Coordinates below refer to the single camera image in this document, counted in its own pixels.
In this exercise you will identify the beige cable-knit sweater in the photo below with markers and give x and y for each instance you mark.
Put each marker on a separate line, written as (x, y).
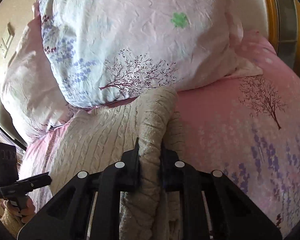
(97, 139)

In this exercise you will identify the pink floral bed sheet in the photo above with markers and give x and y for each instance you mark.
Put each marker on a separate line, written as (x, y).
(247, 127)

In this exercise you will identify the pale pink floral pillow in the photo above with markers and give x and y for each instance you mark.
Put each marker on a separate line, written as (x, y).
(30, 92)

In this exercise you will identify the white blue floral pillow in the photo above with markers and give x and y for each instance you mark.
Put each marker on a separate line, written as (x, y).
(102, 51)

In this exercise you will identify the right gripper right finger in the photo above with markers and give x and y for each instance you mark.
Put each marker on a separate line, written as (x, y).
(211, 205)

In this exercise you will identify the wooden window frame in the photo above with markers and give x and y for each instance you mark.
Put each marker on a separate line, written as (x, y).
(284, 31)

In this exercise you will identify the person's left hand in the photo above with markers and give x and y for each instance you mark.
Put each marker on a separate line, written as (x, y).
(25, 214)

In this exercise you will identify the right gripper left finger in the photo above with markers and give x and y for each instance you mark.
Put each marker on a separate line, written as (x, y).
(87, 207)

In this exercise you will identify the white wall switch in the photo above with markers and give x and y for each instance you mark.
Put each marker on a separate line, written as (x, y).
(6, 40)

